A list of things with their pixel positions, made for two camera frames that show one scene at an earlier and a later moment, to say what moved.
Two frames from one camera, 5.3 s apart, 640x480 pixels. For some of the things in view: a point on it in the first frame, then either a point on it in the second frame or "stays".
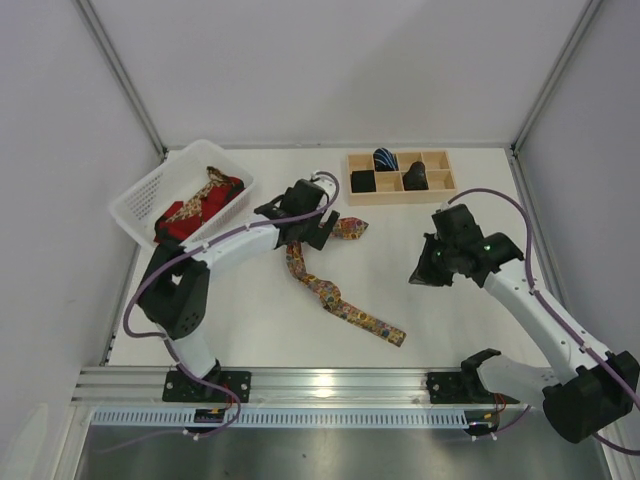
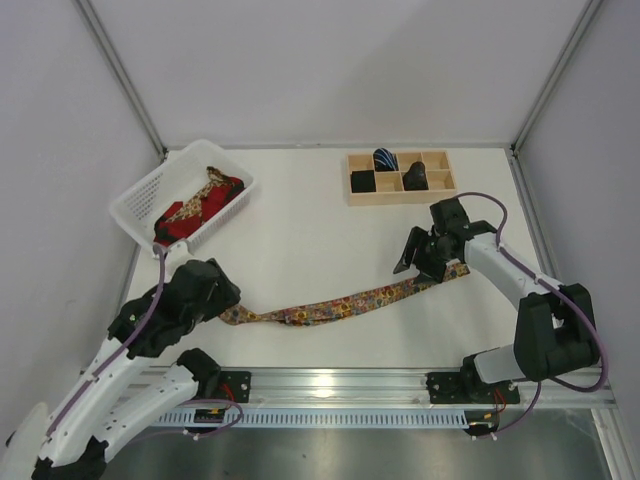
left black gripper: (322, 231) -> (220, 298)
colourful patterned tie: (343, 229) -> (298, 313)
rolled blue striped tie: (385, 161) stays
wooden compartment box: (389, 188) stays
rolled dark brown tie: (415, 179) stays
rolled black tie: (363, 181) stays
